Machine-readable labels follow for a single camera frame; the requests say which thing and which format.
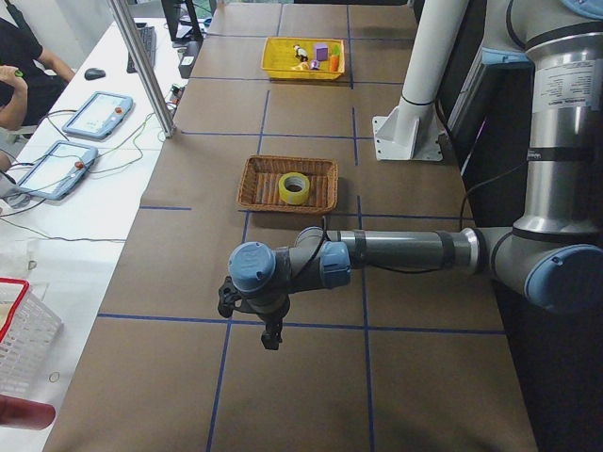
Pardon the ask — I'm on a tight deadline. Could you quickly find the orange toy carrot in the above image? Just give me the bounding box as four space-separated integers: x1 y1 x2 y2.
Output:
329 45 341 73

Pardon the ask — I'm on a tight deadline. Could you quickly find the black monitor stand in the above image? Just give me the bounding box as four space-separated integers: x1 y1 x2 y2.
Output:
161 0 204 48

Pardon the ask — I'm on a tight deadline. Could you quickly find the black computer mouse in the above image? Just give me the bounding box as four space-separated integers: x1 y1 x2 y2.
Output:
84 68 106 81

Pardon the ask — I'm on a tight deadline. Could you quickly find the black keyboard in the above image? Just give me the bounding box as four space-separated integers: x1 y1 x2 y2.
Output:
126 25 156 73

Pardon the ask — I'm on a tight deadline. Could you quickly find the lower teach pendant tablet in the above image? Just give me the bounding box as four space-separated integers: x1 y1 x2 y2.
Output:
17 140 99 201

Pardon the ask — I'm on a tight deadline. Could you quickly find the yellow tape roll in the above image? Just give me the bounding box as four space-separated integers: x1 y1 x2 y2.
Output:
278 172 310 205

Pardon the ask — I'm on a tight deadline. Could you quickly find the purple toy block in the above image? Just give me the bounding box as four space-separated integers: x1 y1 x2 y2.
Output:
314 42 329 61

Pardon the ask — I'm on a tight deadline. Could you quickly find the aluminium frame post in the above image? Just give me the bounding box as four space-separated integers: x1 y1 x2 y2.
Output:
107 0 175 138

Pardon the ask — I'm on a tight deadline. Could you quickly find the toy cow figure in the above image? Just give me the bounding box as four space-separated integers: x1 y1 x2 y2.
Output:
293 44 309 62

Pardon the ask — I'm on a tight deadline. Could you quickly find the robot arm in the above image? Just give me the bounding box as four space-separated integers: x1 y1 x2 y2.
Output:
218 1 602 350

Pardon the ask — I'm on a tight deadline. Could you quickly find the teach pendant tablet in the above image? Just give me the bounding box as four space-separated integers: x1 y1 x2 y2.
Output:
17 140 99 201
61 91 134 140

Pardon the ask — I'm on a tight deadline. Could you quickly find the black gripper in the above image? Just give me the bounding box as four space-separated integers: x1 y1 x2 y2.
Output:
218 276 290 350

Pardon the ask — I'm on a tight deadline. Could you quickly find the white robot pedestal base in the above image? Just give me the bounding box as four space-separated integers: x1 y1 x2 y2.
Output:
372 0 468 162

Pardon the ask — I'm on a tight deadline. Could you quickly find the white plastic crate red rim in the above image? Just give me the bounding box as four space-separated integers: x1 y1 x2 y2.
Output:
1 278 62 397

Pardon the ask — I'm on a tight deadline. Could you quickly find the yellow woven basket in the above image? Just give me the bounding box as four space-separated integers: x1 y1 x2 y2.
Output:
261 36 346 81

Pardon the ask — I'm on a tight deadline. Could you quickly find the seated person in black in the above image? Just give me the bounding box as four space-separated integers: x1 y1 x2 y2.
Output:
1 20 75 131

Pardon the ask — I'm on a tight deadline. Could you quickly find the upper teach pendant tablet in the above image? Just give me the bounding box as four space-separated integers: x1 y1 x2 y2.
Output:
61 91 134 140

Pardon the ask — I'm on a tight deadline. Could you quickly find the red cylinder object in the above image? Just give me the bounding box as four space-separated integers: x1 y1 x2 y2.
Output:
1 395 56 430

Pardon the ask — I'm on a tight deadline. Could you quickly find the brown wicker basket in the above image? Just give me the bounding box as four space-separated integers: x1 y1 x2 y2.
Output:
237 155 338 215

